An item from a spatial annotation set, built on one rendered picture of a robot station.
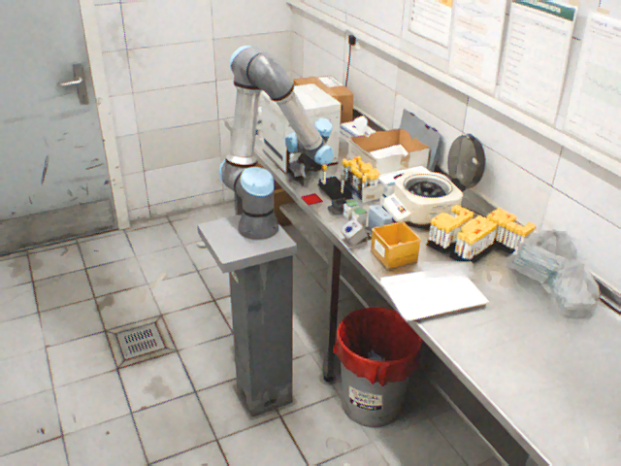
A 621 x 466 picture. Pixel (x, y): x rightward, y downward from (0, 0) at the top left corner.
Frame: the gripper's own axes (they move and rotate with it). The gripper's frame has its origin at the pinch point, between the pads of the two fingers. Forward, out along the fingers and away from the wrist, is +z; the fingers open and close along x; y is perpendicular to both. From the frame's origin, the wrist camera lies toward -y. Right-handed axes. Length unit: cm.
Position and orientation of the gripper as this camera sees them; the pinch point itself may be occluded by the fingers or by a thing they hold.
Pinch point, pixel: (302, 170)
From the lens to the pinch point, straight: 272.0
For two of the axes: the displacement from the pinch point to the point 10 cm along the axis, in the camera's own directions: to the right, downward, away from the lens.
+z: -2.5, 4.6, 8.5
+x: 8.9, -2.3, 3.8
